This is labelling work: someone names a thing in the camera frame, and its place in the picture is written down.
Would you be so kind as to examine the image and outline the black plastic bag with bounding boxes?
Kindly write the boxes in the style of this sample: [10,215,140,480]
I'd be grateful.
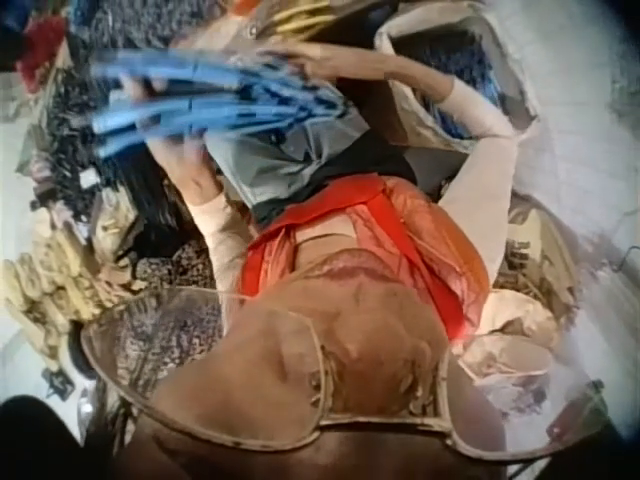
[112,154,194,261]

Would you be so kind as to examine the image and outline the white sack of blue hangers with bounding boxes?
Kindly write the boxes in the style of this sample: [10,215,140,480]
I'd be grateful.
[373,10,544,154]

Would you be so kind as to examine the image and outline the person's right hand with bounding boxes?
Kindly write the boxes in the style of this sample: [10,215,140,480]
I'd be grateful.
[258,40,362,84]

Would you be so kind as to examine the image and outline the cream plastic bag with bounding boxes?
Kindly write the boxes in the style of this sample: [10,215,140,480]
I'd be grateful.
[462,289,564,396]

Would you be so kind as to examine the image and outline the yellow plastic hangers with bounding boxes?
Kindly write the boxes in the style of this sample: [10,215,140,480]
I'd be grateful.
[272,0,346,36]

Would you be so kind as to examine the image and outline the pile of beige wooden pegs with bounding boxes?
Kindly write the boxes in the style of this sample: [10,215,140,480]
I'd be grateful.
[2,199,139,371]

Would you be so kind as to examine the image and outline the grey plastic bag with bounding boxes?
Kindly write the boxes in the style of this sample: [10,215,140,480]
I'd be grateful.
[205,102,374,224]

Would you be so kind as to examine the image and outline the red cloth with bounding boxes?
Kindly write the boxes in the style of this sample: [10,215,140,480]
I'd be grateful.
[17,14,74,76]

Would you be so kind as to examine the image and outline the heap of dark small parts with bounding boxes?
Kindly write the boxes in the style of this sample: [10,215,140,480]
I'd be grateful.
[27,9,201,211]

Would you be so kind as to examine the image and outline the person's left hand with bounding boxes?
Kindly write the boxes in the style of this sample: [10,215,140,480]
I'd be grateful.
[147,133,227,202]

